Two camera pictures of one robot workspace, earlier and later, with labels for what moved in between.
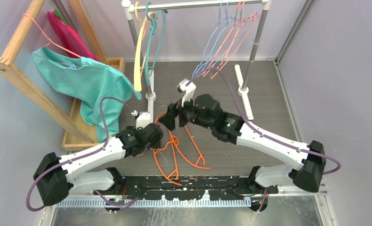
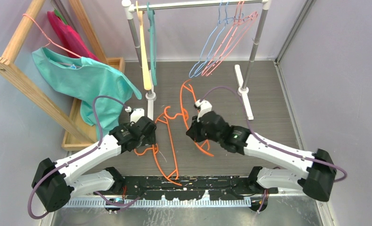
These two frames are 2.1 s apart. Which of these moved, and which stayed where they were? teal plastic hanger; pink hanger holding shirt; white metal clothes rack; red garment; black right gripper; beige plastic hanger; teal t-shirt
Moved: black right gripper; teal plastic hanger; beige plastic hanger
Stayed: red garment; pink hanger holding shirt; white metal clothes rack; teal t-shirt
